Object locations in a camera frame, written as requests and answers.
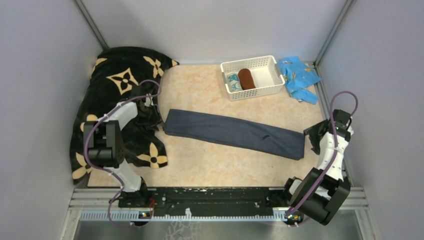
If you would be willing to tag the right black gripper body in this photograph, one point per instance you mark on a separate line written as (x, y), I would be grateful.
(312, 132)

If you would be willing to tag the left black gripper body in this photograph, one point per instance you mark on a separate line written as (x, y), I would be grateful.
(151, 116)

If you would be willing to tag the grey blue towel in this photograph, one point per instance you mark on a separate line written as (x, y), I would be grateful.
(235, 132)

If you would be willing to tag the teal rabbit pattern towel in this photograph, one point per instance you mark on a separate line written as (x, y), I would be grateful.
(234, 84)

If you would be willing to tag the brown towel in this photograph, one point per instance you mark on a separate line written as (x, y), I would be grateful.
(246, 79)

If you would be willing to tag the white plastic basket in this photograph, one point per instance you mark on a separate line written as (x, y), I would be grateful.
(266, 75)

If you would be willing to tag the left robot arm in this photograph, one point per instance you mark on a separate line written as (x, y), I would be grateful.
(109, 149)

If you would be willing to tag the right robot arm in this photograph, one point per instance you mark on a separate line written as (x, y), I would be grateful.
(324, 189)

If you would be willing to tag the black blanket with tan flowers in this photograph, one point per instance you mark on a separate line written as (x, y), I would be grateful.
(120, 73)

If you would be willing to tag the light blue cloth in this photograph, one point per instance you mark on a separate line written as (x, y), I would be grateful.
(298, 77)

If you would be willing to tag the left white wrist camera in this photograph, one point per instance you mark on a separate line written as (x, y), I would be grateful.
(148, 101)

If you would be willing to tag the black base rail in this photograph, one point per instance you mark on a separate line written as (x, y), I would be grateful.
(207, 201)

